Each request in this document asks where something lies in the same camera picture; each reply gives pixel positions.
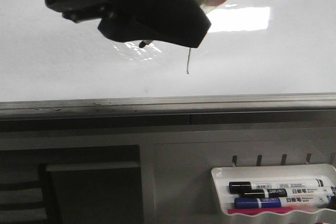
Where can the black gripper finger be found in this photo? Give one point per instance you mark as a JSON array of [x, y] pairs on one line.
[[118, 18]]

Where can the white whiteboard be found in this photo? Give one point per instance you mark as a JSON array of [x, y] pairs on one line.
[[253, 47]]

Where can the grey aluminium whiteboard ledge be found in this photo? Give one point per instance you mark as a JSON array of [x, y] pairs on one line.
[[99, 108]]

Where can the upper black capped marker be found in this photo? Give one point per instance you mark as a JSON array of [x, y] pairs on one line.
[[238, 187]]

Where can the black capped marker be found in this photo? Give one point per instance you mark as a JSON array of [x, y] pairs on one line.
[[288, 192], [238, 187]]

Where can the dark cabinet panel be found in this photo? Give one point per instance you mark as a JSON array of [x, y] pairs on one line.
[[96, 195]]

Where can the white plastic marker tray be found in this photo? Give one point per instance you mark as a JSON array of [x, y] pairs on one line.
[[221, 176]]

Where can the middle black capped marker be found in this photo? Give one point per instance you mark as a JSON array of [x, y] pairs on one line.
[[288, 192]]

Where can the blue capped marker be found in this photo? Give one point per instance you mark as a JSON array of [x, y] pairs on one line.
[[307, 201]]

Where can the dark object at tray end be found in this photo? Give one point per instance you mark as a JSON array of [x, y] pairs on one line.
[[332, 204]]

